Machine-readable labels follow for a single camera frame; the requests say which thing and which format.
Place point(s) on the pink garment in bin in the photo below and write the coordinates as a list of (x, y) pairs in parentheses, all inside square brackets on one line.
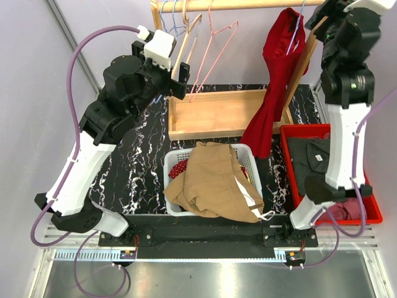
[(344, 209)]

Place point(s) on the black marble mat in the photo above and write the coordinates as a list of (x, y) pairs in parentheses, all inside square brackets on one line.
[(131, 179)]

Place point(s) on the wooden clothes rack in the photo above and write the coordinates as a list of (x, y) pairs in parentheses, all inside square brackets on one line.
[(228, 76)]

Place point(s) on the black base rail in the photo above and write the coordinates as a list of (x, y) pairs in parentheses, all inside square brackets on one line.
[(194, 238)]

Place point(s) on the white plastic laundry basket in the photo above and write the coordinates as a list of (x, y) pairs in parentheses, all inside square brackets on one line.
[(245, 158)]

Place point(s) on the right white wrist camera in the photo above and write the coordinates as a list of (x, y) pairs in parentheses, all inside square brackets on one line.
[(377, 6)]

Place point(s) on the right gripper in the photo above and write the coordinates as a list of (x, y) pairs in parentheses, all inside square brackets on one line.
[(334, 9)]

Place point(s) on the red polka dot garment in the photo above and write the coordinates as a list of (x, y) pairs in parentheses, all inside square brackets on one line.
[(181, 166)]

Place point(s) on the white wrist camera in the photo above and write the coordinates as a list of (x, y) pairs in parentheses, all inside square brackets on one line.
[(377, 6), (160, 49)]

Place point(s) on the red dress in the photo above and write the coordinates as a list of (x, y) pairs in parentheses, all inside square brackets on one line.
[(258, 133)]

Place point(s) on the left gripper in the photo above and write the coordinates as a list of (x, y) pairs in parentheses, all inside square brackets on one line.
[(172, 87)]

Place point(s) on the blue hanger of red dress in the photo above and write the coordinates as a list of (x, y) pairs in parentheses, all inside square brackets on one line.
[(296, 28)]

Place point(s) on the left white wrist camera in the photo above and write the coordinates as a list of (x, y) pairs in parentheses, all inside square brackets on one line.
[(160, 49)]

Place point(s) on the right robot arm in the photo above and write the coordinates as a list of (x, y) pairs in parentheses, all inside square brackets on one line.
[(348, 31)]

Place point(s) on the red plastic bin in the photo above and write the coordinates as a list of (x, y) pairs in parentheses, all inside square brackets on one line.
[(316, 131)]

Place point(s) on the tan and white garment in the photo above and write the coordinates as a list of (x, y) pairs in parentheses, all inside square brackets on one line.
[(214, 185)]

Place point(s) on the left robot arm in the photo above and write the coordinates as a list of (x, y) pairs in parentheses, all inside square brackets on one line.
[(131, 83)]

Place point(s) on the dark striped shirt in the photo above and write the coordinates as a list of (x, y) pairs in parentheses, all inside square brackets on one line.
[(310, 157)]

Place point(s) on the beige wooden hanger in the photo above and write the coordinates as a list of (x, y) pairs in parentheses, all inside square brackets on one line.
[(192, 30)]

